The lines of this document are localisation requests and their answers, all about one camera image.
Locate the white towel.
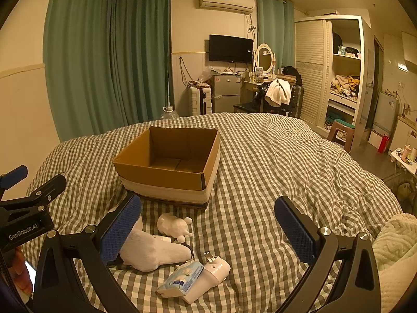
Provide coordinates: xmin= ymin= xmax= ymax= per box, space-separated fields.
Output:
xmin=265 ymin=78 xmax=291 ymax=106

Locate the white suitcase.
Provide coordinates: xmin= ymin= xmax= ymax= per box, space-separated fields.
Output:
xmin=188 ymin=86 xmax=213 ymax=116

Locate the large clear water bottle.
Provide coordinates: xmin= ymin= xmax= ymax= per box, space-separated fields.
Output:
xmin=160 ymin=105 xmax=180 ymax=120

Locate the white fluffy blanket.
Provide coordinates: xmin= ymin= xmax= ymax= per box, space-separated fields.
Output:
xmin=371 ymin=213 xmax=417 ymax=313

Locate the pile of clothes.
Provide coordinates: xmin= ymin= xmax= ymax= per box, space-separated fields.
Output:
xmin=330 ymin=74 xmax=360 ymax=97

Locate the white appliance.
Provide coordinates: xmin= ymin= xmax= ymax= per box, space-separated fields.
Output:
xmin=373 ymin=91 xmax=401 ymax=134

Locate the green checked duvet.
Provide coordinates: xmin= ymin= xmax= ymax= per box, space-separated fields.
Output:
xmin=25 ymin=112 xmax=404 ymax=313

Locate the small white side table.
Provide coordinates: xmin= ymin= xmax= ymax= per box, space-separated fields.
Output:
xmin=389 ymin=145 xmax=417 ymax=171

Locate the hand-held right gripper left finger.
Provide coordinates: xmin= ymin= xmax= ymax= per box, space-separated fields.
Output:
xmin=33 ymin=194 xmax=143 ymax=313

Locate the black chair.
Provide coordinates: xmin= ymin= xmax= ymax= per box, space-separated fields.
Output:
xmin=261 ymin=83 xmax=305 ymax=118

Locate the person's left hand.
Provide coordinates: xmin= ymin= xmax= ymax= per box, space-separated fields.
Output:
xmin=10 ymin=246 xmax=35 ymax=300

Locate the narrow green curtain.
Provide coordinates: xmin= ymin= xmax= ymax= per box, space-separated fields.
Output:
xmin=256 ymin=0 xmax=295 ymax=72

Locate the black wall television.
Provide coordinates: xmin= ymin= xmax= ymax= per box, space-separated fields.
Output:
xmin=209 ymin=34 xmax=254 ymax=63

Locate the wide green curtain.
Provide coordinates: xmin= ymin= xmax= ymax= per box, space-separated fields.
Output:
xmin=109 ymin=0 xmax=172 ymax=135
xmin=43 ymin=0 xmax=113 ymax=143

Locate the white sock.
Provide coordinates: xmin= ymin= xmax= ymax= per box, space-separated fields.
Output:
xmin=110 ymin=206 xmax=193 ymax=272

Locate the dark low stool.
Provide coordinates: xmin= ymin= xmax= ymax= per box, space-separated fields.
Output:
xmin=233 ymin=101 xmax=262 ymax=114

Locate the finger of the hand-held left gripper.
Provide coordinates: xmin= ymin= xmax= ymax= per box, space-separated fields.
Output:
xmin=0 ymin=174 xmax=67 ymax=213
xmin=0 ymin=165 xmax=29 ymax=191

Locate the white animal figurine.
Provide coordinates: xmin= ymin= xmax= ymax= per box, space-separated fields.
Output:
xmin=157 ymin=213 xmax=193 ymax=239

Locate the white air conditioner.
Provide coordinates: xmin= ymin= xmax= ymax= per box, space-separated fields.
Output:
xmin=195 ymin=0 xmax=255 ymax=14

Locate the white wardrobe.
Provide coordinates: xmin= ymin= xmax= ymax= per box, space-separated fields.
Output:
xmin=294 ymin=16 xmax=365 ymax=147

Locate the thin dark cord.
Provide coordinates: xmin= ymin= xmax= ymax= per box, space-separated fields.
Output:
xmin=177 ymin=242 xmax=195 ymax=263

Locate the white dressing table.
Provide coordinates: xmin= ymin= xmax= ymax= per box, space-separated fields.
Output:
xmin=241 ymin=74 xmax=297 ymax=105

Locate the white oval mirror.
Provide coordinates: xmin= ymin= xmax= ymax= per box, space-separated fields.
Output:
xmin=254 ymin=43 xmax=277 ymax=75

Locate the brown cardboard box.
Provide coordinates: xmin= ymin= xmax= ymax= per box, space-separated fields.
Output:
xmin=112 ymin=127 xmax=221 ymax=210

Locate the black bag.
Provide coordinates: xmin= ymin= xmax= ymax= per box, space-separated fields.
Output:
xmin=282 ymin=66 xmax=302 ymax=87

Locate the small grey fridge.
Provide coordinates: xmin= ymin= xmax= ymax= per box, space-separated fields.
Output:
xmin=212 ymin=73 xmax=243 ymax=114

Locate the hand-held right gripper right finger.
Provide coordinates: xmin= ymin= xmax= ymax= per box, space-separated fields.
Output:
xmin=274 ymin=196 xmax=382 ymax=313

